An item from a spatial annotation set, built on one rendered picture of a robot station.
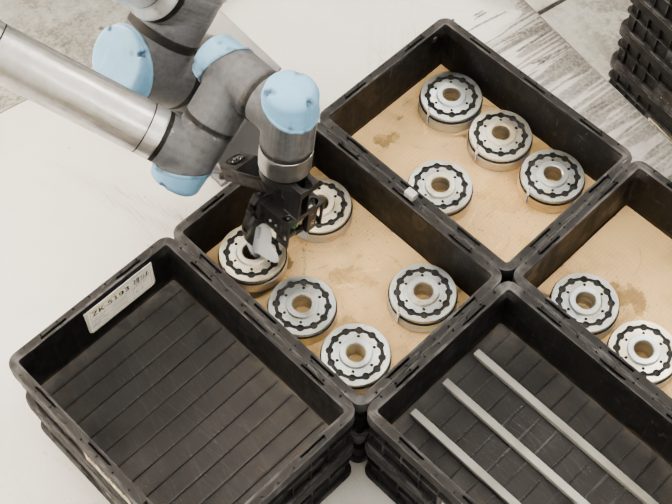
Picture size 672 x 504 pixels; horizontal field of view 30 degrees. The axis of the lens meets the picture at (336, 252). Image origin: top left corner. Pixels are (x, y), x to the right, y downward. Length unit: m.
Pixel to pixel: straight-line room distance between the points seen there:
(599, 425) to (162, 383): 0.63
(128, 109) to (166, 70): 0.27
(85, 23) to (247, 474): 1.83
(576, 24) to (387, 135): 1.38
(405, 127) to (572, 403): 0.54
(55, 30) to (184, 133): 1.70
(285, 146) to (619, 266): 0.60
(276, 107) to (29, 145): 0.76
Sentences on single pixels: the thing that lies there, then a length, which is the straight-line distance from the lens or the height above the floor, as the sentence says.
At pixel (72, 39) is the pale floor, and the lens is 3.35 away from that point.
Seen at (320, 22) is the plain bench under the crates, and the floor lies 0.70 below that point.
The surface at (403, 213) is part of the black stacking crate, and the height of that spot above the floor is 0.90.
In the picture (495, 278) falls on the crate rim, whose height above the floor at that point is 0.93.
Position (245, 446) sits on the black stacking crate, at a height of 0.83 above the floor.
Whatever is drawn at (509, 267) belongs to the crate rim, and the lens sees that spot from 1.83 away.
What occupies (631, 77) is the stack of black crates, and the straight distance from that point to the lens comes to 2.94.
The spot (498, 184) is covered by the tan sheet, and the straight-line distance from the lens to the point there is 2.03.
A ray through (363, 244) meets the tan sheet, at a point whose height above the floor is 0.83.
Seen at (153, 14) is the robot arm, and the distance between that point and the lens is 1.89.
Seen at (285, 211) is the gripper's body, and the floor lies 1.01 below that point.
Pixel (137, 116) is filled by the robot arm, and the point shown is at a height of 1.16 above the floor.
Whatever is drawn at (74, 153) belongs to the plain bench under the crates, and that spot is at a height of 0.70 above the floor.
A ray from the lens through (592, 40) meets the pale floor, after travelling 3.35.
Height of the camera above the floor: 2.50
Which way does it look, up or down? 59 degrees down
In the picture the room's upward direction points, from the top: straight up
